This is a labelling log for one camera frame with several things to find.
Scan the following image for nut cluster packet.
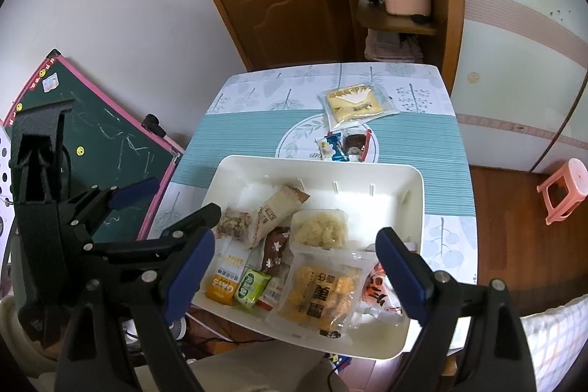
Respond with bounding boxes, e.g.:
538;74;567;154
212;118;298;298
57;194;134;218
216;207;252;242

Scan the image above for green pastry snack packet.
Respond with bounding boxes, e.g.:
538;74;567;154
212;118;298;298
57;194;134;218
234;267;271;309

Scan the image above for pale rice crisp packet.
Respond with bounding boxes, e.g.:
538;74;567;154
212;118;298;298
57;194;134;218
291;209;348;249

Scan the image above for clear packet yellow cookies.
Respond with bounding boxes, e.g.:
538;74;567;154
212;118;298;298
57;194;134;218
266;243;377;339

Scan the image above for dark seaweed snack packet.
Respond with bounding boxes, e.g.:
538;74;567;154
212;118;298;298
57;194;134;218
343;129;372;162

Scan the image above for orange oats bar packet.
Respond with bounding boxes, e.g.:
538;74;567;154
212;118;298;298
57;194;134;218
205;241;251;306

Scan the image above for pink framed chalkboard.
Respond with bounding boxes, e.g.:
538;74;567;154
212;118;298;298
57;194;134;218
3;50;180;243

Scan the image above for beige long bar packet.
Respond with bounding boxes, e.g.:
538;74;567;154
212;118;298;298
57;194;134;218
243;185;310;249

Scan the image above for brown chocolate snack packet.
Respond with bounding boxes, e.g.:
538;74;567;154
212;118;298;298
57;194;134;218
260;227;290;277

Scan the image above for white plastic tray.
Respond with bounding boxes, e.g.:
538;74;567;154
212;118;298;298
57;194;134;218
193;155;424;360

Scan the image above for patterned teal tablecloth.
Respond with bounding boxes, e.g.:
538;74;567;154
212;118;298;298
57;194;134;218
148;63;478;284

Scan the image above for red orange snack packet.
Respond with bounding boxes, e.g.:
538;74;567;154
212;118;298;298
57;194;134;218
361;263;403;326

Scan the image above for blue white snack packet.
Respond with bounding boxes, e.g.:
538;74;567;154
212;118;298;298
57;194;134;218
315;132;349;162

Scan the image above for large yellow cake packet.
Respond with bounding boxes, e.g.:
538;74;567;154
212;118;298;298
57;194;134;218
318;83;399;131

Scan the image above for pink plastic stool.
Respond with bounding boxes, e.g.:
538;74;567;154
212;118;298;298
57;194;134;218
536;158;588;226

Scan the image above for folded pink cloth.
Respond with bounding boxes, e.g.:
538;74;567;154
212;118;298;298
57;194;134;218
365;29;424;64

